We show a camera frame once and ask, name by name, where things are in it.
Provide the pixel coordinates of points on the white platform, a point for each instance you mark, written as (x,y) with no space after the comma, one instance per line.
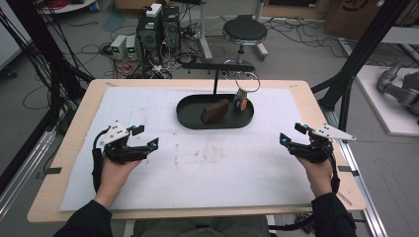
(385,112)

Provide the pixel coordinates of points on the black computer tower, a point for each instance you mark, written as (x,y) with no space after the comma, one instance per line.
(170,28)
(149,36)

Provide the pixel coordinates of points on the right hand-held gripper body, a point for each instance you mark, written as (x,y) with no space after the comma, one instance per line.
(316,151)

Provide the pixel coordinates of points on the black round stool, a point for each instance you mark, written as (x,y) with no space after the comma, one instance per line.
(244,31)

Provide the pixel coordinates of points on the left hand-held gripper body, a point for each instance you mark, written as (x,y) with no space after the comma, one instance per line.
(120,153)

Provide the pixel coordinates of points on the grey power supply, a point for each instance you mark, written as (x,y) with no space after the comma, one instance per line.
(118,46)
(131,47)

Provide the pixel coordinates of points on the black tray with hanger stand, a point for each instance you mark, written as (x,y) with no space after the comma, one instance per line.
(194,115)

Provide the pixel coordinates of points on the white table mat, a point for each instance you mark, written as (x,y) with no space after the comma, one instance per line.
(197,177)

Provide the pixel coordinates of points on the person's left hand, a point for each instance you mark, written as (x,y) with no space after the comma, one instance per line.
(113,179)

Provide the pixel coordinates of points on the wooden table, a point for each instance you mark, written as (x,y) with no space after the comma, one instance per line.
(329,187)

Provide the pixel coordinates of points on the brown pouch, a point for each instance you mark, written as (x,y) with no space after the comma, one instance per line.
(215,111)

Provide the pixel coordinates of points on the white table leg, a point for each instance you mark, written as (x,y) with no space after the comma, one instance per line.
(205,36)
(261,39)

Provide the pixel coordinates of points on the cardboard box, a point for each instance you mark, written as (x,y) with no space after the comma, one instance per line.
(352,16)

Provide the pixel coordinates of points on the aluminium rail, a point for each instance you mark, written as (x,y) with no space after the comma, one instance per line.
(23,174)
(365,187)

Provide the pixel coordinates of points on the black tape strip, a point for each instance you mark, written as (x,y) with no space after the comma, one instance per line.
(347,170)
(52,171)

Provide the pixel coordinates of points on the white box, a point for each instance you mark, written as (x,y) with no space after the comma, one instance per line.
(153,10)

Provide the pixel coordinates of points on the person's right hand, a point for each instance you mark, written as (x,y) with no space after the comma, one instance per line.
(318,176)

